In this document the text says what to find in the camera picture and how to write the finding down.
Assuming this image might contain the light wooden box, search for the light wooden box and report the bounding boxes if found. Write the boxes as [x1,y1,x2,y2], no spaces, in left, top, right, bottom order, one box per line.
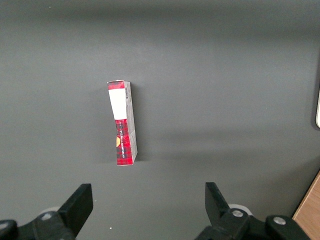
[291,170,320,240]

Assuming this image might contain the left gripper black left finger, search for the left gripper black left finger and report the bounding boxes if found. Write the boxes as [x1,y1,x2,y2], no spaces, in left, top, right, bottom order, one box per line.
[17,183,94,240]

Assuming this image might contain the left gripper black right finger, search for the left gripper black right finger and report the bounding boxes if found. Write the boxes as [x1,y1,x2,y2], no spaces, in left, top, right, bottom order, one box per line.
[196,181,269,240]

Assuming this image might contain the red plaid cardboard box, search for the red plaid cardboard box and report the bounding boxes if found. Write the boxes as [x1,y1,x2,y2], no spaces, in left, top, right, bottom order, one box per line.
[107,79,138,167]

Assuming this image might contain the white plastic tray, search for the white plastic tray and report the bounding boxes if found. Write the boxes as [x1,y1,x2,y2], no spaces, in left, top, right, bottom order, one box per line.
[315,86,320,129]

